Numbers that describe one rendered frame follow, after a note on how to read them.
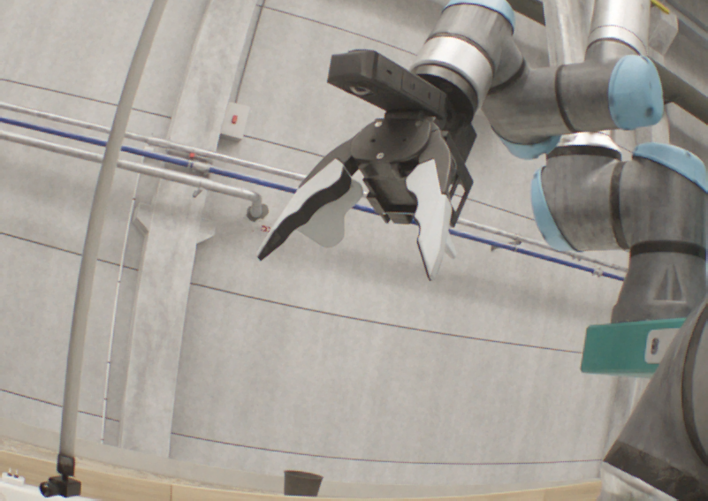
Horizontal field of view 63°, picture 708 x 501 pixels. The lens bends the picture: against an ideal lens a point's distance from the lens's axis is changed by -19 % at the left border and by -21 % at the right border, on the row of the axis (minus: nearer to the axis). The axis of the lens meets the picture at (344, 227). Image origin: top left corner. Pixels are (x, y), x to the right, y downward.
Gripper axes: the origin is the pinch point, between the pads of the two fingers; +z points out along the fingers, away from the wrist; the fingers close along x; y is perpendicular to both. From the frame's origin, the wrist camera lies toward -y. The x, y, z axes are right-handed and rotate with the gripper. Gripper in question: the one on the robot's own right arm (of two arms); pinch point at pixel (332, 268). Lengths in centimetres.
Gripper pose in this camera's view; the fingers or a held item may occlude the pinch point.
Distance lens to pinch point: 51.4
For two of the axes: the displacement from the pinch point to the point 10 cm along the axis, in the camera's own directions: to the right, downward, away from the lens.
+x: -7.8, -0.5, 6.2
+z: -4.3, 7.7, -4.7
